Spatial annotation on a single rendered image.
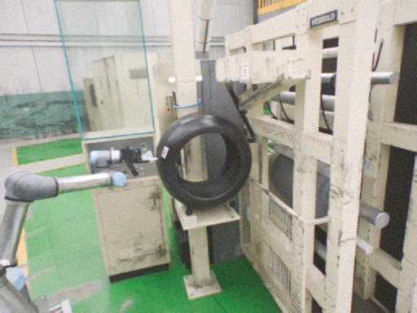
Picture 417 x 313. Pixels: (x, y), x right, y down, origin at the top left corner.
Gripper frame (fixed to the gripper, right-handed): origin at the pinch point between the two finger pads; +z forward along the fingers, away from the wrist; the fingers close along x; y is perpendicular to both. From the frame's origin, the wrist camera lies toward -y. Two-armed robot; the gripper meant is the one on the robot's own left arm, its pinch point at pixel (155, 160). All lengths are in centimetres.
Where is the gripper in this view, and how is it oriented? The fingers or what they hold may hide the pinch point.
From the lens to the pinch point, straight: 174.4
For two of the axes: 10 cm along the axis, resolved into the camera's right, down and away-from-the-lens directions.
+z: 9.7, -0.1, 2.6
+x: -2.6, -2.5, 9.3
